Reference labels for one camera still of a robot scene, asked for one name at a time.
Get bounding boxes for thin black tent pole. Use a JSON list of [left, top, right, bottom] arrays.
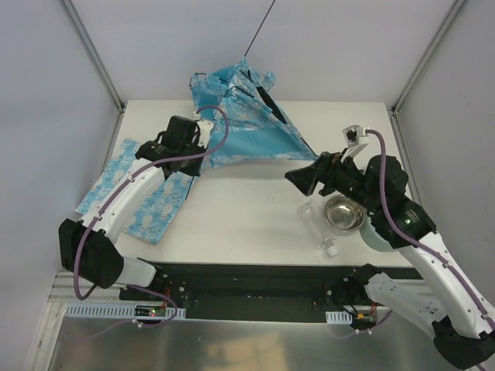
[[243, 0, 277, 57]]

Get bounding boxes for green double pet bowl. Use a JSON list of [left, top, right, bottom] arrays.
[[360, 223, 394, 253]]

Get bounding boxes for stainless steel bowl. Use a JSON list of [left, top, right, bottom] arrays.
[[324, 195, 366, 233]]

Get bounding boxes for blue snowman tent mat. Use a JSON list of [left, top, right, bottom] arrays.
[[76, 139, 198, 245]]

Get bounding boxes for clear plastic water bottle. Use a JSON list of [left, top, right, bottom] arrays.
[[298, 201, 339, 258]]

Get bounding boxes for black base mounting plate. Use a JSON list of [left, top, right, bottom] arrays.
[[119, 263, 421, 323]]

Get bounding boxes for blue snowman pet tent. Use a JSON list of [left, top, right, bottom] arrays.
[[189, 59, 316, 168]]

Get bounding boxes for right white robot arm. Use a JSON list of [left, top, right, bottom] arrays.
[[285, 152, 494, 370]]

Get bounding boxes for aluminium front rail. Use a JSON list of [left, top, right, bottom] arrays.
[[49, 272, 469, 310]]

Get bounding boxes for aluminium frame post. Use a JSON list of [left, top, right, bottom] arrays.
[[59, 0, 125, 113], [390, 0, 470, 116]]

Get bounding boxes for right aluminium frame post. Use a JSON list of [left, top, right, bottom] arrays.
[[390, 0, 470, 116]]

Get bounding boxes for left aluminium frame post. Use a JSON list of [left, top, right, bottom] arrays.
[[59, 0, 125, 113]]

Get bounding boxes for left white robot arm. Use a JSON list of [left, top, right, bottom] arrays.
[[58, 115, 213, 301]]

